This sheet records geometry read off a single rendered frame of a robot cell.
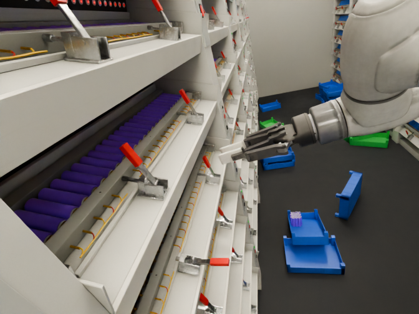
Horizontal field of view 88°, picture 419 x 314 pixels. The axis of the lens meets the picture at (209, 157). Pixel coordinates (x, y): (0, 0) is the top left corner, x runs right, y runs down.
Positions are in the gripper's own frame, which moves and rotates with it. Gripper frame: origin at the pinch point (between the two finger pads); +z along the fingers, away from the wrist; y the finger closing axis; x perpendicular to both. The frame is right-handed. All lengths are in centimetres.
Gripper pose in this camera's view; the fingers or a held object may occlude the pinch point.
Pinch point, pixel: (232, 152)
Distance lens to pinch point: 58.5
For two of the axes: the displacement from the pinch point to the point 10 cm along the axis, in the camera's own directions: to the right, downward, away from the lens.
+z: -8.8, 2.8, 3.8
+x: -4.4, -8.0, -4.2
